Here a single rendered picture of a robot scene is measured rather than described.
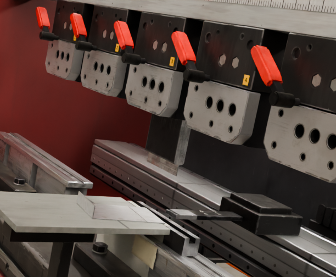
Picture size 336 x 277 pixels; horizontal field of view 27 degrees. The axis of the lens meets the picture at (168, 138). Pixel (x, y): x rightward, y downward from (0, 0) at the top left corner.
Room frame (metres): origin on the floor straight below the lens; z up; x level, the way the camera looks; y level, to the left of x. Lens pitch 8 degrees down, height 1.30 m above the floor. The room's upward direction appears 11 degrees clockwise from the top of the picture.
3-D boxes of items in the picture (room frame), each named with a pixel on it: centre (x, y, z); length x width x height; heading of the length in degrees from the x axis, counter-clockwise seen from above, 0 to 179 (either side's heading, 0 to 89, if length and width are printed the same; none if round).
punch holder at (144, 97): (1.20, 0.02, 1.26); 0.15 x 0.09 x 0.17; 33
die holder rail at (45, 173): (1.64, 0.30, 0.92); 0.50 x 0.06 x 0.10; 33
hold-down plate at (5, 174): (1.65, 0.37, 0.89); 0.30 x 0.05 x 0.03; 33
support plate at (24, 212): (1.10, 0.13, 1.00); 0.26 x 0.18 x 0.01; 123
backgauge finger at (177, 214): (1.26, -0.14, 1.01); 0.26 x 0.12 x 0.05; 123
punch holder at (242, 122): (1.03, -0.09, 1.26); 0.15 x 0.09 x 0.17; 33
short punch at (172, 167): (1.18, 0.00, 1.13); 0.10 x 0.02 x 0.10; 33
